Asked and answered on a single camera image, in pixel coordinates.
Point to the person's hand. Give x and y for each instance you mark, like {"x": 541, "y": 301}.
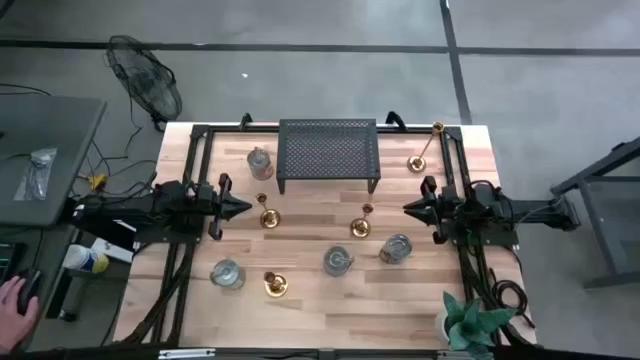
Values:
{"x": 12, "y": 320}

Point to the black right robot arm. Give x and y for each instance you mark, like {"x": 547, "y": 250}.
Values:
{"x": 530, "y": 212}

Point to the black computer mouse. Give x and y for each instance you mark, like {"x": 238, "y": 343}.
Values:
{"x": 30, "y": 287}

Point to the white paper sheet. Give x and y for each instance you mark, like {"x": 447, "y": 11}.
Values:
{"x": 125, "y": 226}

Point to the dark grey computer desk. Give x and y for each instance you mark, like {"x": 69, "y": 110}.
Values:
{"x": 50, "y": 240}

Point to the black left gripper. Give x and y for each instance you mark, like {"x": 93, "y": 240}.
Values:
{"x": 215, "y": 207}

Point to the black aluminium table frame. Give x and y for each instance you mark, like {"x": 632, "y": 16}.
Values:
{"x": 225, "y": 129}

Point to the green potted succulent plant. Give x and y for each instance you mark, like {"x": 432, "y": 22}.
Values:
{"x": 470, "y": 325}

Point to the white wipes canister yellow lid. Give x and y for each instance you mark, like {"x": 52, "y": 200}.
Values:
{"x": 82, "y": 258}

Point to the black backlit keyboard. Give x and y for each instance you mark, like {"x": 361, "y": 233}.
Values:
{"x": 5, "y": 260}

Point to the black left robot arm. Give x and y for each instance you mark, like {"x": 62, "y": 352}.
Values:
{"x": 125, "y": 212}

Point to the black perforated metal shelf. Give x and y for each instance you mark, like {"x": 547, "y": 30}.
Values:
{"x": 327, "y": 150}

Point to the grey metal side table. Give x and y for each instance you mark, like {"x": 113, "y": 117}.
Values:
{"x": 597, "y": 235}

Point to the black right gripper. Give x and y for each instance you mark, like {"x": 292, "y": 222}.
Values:
{"x": 442, "y": 210}

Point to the silver aluminium bracket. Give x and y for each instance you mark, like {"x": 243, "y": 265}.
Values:
{"x": 185, "y": 353}

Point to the clear plastic bag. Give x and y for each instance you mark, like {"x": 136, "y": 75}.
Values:
{"x": 37, "y": 172}

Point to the black floor fan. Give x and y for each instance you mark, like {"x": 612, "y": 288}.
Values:
{"x": 145, "y": 80}

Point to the metal candle tin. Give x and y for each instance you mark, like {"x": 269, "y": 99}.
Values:
{"x": 226, "y": 274}

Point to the tall thin brass candlestick holder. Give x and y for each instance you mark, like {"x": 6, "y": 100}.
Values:
{"x": 416, "y": 164}

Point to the black frame hook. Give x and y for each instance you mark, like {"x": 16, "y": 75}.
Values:
{"x": 396, "y": 119}
{"x": 245, "y": 120}

